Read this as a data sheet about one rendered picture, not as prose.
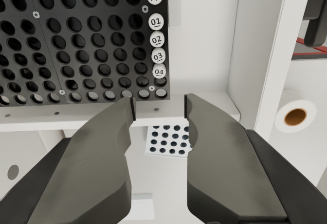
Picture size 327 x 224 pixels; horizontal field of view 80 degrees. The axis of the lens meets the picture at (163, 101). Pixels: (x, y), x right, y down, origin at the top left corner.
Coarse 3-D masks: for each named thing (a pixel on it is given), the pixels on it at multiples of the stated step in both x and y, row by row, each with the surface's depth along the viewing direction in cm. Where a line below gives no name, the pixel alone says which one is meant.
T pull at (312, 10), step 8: (312, 0) 15; (320, 0) 15; (312, 8) 16; (320, 8) 16; (304, 16) 16; (312, 16) 16; (320, 16) 16; (312, 24) 17; (320, 24) 16; (312, 32) 17; (320, 32) 16; (304, 40) 18; (312, 40) 17; (320, 40) 17
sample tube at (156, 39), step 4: (156, 32) 17; (160, 32) 17; (152, 36) 16; (156, 36) 16; (160, 36) 16; (152, 40) 17; (156, 40) 17; (160, 40) 17; (152, 44) 17; (156, 44) 17; (160, 44) 17
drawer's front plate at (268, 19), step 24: (240, 0) 21; (264, 0) 16; (288, 0) 14; (240, 24) 22; (264, 24) 16; (288, 24) 14; (240, 48) 22; (264, 48) 17; (288, 48) 15; (240, 72) 22; (264, 72) 17; (240, 96) 22; (264, 96) 17; (240, 120) 23; (264, 120) 19
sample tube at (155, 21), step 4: (152, 16) 16; (156, 16) 16; (160, 16) 16; (152, 20) 16; (156, 20) 16; (160, 20) 16; (152, 24) 16; (156, 24) 16; (160, 24) 16; (152, 28) 16; (156, 28) 16; (160, 28) 16
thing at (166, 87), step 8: (152, 32) 17; (152, 48) 18; (168, 48) 18; (168, 56) 18; (152, 64) 19; (168, 64) 19; (168, 72) 19; (152, 80) 20; (168, 80) 20; (160, 88) 20; (168, 88) 20; (160, 96) 21; (168, 96) 21
